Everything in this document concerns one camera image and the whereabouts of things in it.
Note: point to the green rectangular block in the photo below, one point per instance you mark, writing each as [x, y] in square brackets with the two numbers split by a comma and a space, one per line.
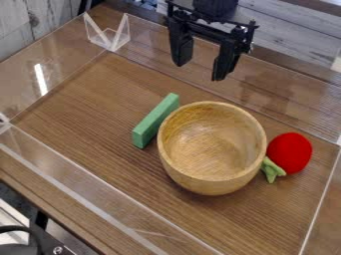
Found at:
[148, 127]

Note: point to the black table leg bracket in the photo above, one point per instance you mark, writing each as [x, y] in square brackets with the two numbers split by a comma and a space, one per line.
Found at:
[58, 241]

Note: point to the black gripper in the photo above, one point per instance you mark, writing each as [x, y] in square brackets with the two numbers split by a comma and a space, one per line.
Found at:
[213, 19]

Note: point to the clear acrylic corner bracket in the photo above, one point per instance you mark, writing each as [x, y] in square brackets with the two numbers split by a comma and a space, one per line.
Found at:
[109, 38]

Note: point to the clear acrylic enclosure wall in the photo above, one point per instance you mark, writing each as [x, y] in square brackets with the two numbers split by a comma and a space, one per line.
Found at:
[112, 220]

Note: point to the red plush strawberry toy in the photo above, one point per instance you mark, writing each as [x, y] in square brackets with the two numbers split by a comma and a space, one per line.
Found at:
[288, 155]

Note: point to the wooden bowl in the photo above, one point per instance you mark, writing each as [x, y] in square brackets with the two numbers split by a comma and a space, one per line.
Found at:
[212, 145]

